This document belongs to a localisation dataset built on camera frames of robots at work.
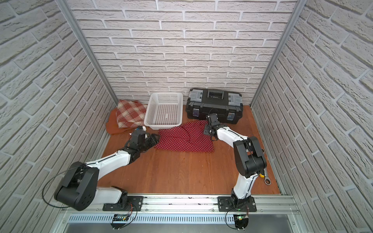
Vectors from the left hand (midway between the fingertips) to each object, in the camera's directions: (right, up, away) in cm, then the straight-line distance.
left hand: (159, 135), depth 90 cm
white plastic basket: (-1, +17, +24) cm, 29 cm away
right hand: (+34, +3, +8) cm, 35 cm away
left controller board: (-16, -40, -17) cm, 47 cm away
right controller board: (+45, -40, -20) cm, 64 cm away
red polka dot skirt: (+20, -3, +7) cm, 21 cm away
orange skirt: (-32, -1, +9) cm, 33 cm away
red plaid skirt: (-24, +14, +13) cm, 30 cm away
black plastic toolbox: (+45, +19, +6) cm, 50 cm away
